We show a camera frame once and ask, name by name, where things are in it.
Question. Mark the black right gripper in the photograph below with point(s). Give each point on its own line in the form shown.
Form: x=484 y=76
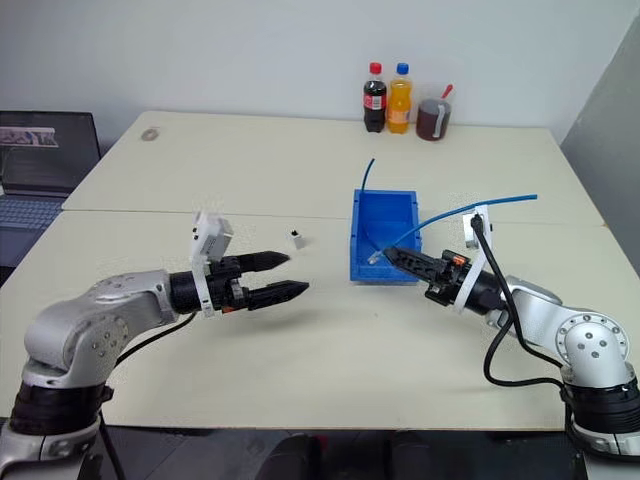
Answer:
x=447 y=280

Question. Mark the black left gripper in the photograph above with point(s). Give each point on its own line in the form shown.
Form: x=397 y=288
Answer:
x=227 y=287

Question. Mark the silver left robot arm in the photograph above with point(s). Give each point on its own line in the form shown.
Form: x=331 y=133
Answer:
x=75 y=325

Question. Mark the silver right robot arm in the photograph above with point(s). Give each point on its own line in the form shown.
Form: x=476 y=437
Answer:
x=590 y=345

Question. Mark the blue plastic bin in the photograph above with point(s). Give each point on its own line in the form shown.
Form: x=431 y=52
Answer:
x=385 y=210

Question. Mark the jar of brown liquid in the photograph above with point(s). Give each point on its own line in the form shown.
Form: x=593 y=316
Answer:
x=430 y=120

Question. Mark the orange soda bottle blue cap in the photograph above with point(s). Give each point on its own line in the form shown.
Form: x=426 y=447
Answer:
x=400 y=107

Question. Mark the cola bottle red cap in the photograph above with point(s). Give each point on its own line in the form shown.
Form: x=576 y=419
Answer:
x=375 y=102

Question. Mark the beige tape roll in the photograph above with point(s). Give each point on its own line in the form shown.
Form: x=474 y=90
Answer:
x=149 y=134

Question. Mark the grey partition panel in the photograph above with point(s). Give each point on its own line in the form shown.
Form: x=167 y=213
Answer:
x=610 y=150

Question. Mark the dark open laptop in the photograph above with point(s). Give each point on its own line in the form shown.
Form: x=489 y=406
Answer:
x=45 y=165

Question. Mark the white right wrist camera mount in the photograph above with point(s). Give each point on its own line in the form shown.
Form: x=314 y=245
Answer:
x=470 y=285

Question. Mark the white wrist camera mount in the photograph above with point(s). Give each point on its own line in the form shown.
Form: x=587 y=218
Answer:
x=470 y=285
x=207 y=240

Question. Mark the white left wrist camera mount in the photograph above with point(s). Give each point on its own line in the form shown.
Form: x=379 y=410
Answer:
x=207 y=240

